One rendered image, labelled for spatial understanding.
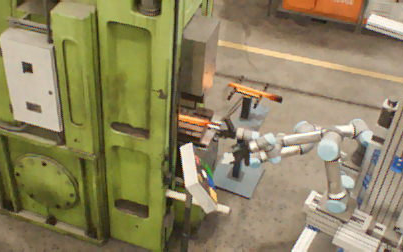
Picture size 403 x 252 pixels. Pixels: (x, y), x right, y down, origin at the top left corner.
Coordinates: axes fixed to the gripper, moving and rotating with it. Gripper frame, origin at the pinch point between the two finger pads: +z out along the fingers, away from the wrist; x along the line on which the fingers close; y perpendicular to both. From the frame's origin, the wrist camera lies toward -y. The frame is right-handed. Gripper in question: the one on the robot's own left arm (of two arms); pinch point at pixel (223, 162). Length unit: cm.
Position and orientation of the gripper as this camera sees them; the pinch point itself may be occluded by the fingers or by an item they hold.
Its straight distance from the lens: 357.1
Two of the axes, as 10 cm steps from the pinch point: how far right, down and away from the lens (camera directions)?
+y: -4.7, -7.0, -5.4
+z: -8.8, 4.1, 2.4
